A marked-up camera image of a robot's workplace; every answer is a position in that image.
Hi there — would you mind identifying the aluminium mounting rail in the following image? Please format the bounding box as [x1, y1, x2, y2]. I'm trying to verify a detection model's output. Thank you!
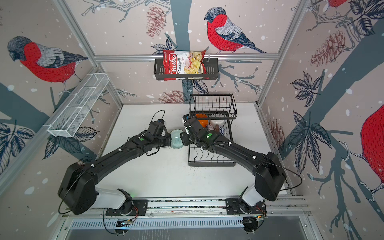
[81, 195, 312, 218]

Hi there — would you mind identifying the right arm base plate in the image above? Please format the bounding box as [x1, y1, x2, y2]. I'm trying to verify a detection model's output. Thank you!
[224, 198, 267, 216]

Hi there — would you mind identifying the black wire dish rack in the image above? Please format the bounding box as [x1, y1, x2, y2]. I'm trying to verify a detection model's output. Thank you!
[188, 94, 237, 167]

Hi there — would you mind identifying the pale green glazed bowl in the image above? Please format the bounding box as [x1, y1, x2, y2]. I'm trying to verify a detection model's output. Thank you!
[171, 130, 184, 149]

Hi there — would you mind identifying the white ceramic bowl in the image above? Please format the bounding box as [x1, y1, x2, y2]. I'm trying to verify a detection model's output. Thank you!
[210, 119, 225, 127]

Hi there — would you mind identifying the black wall basket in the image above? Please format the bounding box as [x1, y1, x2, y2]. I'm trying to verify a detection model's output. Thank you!
[154, 59, 219, 81]

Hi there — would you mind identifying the red cassava chips bag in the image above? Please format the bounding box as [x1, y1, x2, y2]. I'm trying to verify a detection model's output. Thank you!
[163, 50, 207, 75]

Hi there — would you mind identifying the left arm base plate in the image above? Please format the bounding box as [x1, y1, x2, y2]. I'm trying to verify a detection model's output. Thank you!
[105, 199, 149, 217]

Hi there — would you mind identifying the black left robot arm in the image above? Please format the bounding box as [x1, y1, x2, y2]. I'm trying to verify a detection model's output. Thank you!
[58, 119, 172, 215]

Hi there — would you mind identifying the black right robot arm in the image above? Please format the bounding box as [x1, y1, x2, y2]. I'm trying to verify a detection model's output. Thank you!
[181, 115, 287, 207]

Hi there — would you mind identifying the orange plastic bowl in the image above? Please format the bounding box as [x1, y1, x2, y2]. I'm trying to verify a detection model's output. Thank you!
[195, 113, 209, 128]

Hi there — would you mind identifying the blue patterned bowl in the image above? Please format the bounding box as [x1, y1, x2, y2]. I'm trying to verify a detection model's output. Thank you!
[215, 125, 226, 136]

